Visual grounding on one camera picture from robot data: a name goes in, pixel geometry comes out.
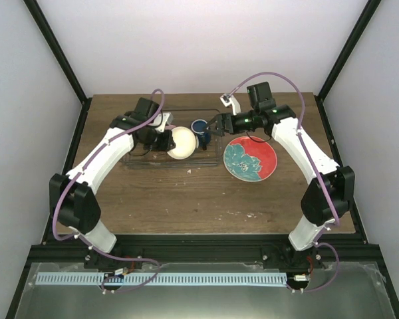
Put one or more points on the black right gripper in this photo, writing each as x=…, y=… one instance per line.
x=224, y=118

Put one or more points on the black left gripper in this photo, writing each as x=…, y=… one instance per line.
x=167, y=143

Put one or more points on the dark blue mug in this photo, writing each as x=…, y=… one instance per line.
x=204, y=138

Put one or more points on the cream upturned bowl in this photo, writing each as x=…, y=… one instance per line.
x=186, y=143

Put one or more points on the red plate with teal flower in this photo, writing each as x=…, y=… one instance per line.
x=250, y=159

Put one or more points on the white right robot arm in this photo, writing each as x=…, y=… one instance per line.
x=330, y=186

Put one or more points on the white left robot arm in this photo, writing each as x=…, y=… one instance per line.
x=75, y=211

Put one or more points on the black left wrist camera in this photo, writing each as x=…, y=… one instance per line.
x=145, y=108

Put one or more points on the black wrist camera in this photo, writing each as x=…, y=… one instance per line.
x=145, y=108
x=259, y=93

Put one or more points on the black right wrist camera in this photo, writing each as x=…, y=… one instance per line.
x=259, y=93

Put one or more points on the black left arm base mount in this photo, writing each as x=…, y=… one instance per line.
x=93, y=259

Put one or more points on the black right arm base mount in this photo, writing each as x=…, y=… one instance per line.
x=283, y=256

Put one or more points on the black aluminium enclosure frame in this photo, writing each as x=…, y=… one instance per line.
x=204, y=248

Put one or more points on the light blue slotted cable duct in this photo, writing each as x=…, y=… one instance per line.
x=164, y=279

